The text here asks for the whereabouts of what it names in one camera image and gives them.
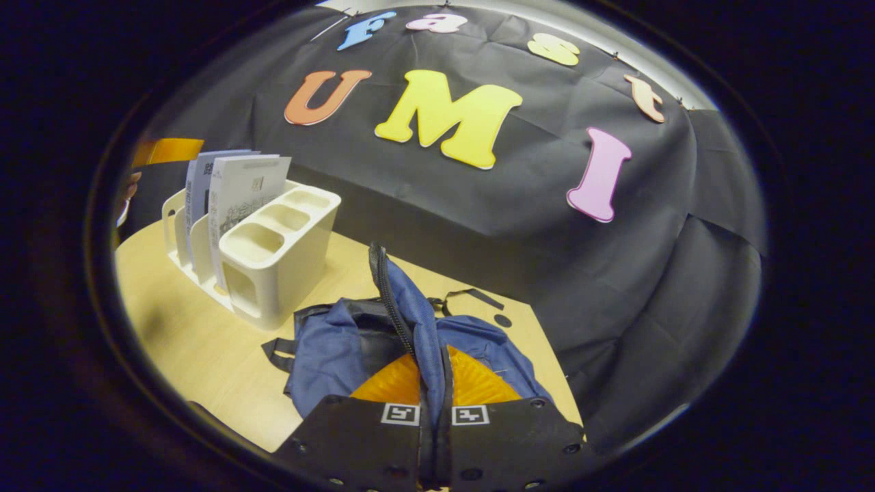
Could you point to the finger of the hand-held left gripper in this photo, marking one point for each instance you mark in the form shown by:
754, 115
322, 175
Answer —
171, 150

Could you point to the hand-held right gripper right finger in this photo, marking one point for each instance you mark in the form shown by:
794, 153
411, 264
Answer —
519, 447

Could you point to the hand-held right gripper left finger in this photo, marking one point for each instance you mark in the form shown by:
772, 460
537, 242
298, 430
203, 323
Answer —
355, 447

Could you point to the grey book with portrait cover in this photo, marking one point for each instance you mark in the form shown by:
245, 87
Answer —
199, 184

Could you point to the white book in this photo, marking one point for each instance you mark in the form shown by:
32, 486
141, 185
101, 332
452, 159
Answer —
243, 191

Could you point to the blue schoolbag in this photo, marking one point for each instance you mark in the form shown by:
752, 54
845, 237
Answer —
328, 355

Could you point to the white plastic bookshelf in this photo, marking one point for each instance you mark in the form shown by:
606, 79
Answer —
280, 266

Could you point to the black round table cap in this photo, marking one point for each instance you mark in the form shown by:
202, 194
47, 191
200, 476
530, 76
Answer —
502, 320

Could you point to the thin white rod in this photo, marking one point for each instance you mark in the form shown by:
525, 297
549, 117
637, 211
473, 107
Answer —
331, 27

